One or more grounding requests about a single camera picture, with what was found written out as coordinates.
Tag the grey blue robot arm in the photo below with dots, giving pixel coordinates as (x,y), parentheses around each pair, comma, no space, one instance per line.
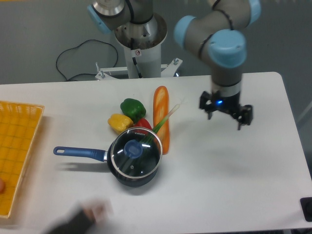
(215,40)

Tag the red bell pepper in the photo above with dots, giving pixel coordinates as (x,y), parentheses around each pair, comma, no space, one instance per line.
(143,123)

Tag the blurred human hand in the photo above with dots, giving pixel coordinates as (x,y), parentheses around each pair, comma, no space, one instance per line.
(97,210)

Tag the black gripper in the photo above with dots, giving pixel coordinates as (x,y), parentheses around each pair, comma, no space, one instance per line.
(226,99)

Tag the black object table edge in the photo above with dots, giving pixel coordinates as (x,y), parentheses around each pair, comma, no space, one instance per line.
(306,204)

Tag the yellow bell pepper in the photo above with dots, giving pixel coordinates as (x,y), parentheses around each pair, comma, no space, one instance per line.
(119,122)

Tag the green bell pepper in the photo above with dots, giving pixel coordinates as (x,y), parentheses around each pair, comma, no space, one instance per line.
(133,109)

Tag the dark saucepan blue handle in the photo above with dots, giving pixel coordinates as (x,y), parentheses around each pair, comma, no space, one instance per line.
(133,162)

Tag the yellow wicker basket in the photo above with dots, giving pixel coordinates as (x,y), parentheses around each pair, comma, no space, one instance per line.
(19,123)

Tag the orange baguette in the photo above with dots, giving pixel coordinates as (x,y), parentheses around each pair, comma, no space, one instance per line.
(160,110)

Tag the glass pot lid blue knob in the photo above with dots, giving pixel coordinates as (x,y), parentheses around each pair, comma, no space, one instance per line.
(136,152)

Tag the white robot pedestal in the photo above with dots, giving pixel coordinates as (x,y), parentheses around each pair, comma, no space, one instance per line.
(142,49)

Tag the green spring onion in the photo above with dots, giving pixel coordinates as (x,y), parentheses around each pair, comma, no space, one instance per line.
(168,115)

